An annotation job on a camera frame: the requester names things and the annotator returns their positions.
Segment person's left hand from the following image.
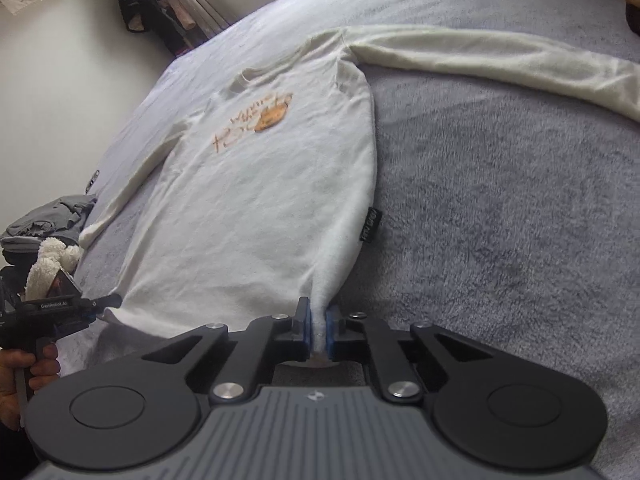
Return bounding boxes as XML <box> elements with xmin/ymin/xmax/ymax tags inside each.
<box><xmin>0</xmin><ymin>344</ymin><xmax>61</xmax><ymax>430</ymax></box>

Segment grey folded garment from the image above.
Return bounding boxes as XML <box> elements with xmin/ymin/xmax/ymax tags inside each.
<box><xmin>1</xmin><ymin>194</ymin><xmax>96</xmax><ymax>266</ymax></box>

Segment cream long sleeve sweatshirt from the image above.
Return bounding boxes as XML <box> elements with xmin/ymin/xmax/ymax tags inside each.
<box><xmin>80</xmin><ymin>26</ymin><xmax>639</xmax><ymax>366</ymax></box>

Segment dark clothes on rack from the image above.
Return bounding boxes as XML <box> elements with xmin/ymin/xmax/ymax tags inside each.
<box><xmin>118</xmin><ymin>0</ymin><xmax>207</xmax><ymax>58</ymax></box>

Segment black label on sheet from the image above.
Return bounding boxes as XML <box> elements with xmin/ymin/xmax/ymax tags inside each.
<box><xmin>85</xmin><ymin>170</ymin><xmax>100</xmax><ymax>195</ymax></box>

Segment white plush toy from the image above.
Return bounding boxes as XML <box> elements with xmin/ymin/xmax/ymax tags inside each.
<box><xmin>25</xmin><ymin>237</ymin><xmax>84</xmax><ymax>300</ymax></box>

